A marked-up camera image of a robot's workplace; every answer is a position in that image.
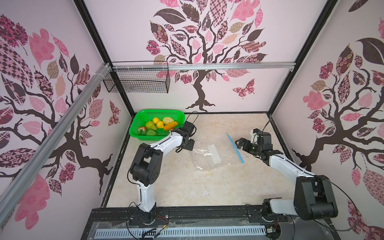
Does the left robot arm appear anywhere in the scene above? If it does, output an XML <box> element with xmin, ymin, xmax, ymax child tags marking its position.
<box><xmin>128</xmin><ymin>127</ymin><xmax>196</xmax><ymax>225</ymax></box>

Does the black wire basket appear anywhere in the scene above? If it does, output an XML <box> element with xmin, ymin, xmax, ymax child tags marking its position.
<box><xmin>104</xmin><ymin>60</ymin><xmax>171</xmax><ymax>94</ymax></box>

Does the beige potato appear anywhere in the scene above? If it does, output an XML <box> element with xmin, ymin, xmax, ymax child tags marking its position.
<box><xmin>162</xmin><ymin>117</ymin><xmax>174</xmax><ymax>125</ymax></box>

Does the left red strawberry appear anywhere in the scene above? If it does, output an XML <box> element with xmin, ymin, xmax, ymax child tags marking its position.
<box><xmin>138</xmin><ymin>126</ymin><xmax>147</xmax><ymax>135</ymax></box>

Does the left diagonal aluminium rail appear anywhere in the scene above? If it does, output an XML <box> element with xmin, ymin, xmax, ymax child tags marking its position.
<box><xmin>1</xmin><ymin>63</ymin><xmax>111</xmax><ymax>224</ymax></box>

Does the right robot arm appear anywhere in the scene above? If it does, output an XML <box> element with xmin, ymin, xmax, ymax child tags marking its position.
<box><xmin>233</xmin><ymin>129</ymin><xmax>339</xmax><ymax>222</ymax></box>

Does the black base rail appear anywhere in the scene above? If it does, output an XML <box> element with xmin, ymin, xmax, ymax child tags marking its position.
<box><xmin>81</xmin><ymin>204</ymin><xmax>340</xmax><ymax>240</ymax></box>

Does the clear zip top bag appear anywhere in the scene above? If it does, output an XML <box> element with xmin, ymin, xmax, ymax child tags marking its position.
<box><xmin>192</xmin><ymin>133</ymin><xmax>245</xmax><ymax>171</ymax></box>

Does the horizontal aluminium rail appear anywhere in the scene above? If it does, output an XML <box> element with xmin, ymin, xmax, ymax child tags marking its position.
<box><xmin>113</xmin><ymin>62</ymin><xmax>296</xmax><ymax>71</ymax></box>

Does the green plastic basket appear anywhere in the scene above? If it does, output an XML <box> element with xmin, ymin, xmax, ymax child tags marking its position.
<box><xmin>129</xmin><ymin>110</ymin><xmax>186</xmax><ymax>142</ymax></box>

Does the green pear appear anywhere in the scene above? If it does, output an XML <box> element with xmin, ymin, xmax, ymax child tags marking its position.
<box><xmin>145</xmin><ymin>121</ymin><xmax>158</xmax><ymax>131</ymax></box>

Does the white slotted cable duct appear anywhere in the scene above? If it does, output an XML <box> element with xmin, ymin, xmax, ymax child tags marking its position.
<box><xmin>93</xmin><ymin>226</ymin><xmax>267</xmax><ymax>240</ymax></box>

